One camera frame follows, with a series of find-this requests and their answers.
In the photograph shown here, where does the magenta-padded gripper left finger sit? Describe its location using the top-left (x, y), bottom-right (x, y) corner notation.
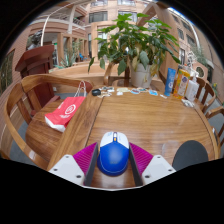
top-left (48, 142), bottom-right (100, 188)

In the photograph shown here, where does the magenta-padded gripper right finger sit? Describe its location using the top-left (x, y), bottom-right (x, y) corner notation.
top-left (128, 142), bottom-right (177, 187)

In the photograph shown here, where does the blue and white computer mouse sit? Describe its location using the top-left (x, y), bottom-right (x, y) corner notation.
top-left (96, 131), bottom-right (131, 177)

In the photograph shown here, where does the dark round mouse pad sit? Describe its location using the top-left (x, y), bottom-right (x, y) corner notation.
top-left (171, 139), bottom-right (210, 172)

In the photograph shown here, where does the wooden armchair with red bag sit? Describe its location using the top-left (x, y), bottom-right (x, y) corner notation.
top-left (2, 73), bottom-right (94, 169)

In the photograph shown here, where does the red paper bag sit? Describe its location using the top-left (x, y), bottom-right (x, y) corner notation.
top-left (44, 80), bottom-right (88, 133)

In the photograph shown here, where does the small white packet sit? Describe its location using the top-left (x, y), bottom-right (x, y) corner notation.
top-left (181, 98), bottom-right (196, 108)

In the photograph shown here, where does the white pump bottle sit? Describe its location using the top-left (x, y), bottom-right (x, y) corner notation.
top-left (184, 75), bottom-right (200, 102)

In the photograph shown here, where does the yellow liquid bottle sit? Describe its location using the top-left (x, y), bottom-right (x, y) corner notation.
top-left (173, 68), bottom-right (190, 100)

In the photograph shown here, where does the blue tube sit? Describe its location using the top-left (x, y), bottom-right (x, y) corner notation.
top-left (164, 67), bottom-right (177, 97)

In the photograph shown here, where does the empty wooden armchair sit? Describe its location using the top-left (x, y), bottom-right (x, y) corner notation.
top-left (194, 77), bottom-right (217, 113)

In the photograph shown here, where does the light wooden background table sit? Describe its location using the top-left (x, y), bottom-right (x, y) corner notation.
top-left (49, 63), bottom-right (111, 88)

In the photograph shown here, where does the wooden armchair behind plant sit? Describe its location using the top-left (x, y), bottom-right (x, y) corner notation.
top-left (103, 61), bottom-right (132, 88)

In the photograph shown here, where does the dark red wooden podium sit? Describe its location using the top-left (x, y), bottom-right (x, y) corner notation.
top-left (14, 44), bottom-right (61, 114)

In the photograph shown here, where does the green potted plant white pot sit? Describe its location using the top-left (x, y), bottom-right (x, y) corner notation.
top-left (87, 12), bottom-right (182, 89)

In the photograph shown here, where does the dark bust statue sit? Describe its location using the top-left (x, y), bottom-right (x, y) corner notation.
top-left (28, 31), bottom-right (43, 51)

